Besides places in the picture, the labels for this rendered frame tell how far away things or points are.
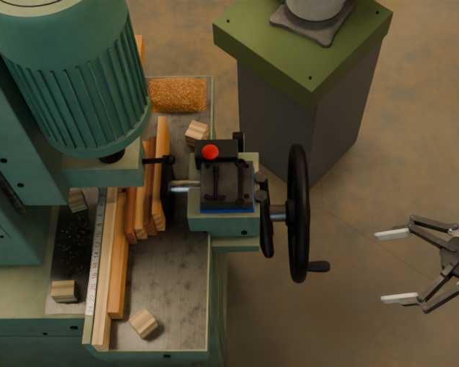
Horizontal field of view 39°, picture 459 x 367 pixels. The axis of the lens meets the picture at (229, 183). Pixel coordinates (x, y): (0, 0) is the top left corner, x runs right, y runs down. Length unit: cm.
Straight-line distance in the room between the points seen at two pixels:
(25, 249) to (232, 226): 40
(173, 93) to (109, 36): 58
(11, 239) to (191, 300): 35
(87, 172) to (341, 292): 121
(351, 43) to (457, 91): 92
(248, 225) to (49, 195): 36
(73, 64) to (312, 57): 101
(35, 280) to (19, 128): 48
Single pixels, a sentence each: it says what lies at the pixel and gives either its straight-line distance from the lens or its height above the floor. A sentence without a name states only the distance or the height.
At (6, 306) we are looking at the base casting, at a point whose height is 80.
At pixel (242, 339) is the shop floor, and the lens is 212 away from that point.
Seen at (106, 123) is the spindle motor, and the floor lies 127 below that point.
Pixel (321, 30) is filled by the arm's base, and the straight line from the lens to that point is 177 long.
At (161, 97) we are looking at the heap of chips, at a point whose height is 92.
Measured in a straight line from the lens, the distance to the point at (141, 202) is 124.
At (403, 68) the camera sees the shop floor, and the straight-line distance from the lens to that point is 265.
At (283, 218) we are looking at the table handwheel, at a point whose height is 82.
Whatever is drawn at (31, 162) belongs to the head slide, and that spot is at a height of 116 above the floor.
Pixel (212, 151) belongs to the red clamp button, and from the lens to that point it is 119.
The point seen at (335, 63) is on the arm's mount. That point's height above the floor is 69.
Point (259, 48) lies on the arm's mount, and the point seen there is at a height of 69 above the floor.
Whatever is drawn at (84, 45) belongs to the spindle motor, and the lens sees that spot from 81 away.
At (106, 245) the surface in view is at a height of 95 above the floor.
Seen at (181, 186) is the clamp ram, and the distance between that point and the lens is 124.
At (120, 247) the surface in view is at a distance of 122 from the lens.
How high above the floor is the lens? 205
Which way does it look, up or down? 62 degrees down
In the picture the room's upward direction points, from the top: 4 degrees counter-clockwise
